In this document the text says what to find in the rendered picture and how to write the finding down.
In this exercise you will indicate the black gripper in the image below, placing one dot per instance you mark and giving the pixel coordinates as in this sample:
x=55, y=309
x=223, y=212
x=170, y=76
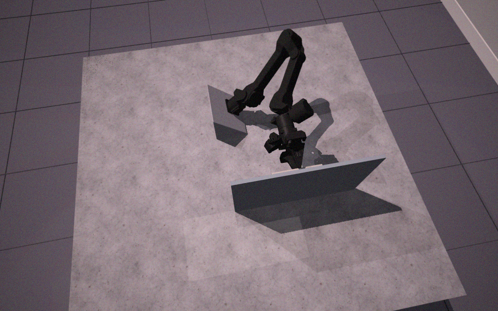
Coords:
x=293, y=145

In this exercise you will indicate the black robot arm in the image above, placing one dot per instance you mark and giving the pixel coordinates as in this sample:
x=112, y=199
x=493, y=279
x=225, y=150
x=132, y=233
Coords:
x=289, y=44

